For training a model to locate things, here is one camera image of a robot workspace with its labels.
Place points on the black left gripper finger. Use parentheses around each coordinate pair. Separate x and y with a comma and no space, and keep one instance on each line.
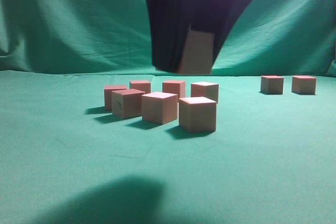
(168,28)

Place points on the pink wooden cube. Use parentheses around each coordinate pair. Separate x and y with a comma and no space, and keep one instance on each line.
(197,114)
(142,85)
(175,86)
(272,85)
(305,85)
(127,103)
(205,89)
(108,94)
(197,57)
(159,107)

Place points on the green cloth backdrop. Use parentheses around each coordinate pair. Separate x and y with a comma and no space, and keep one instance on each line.
(283,37)

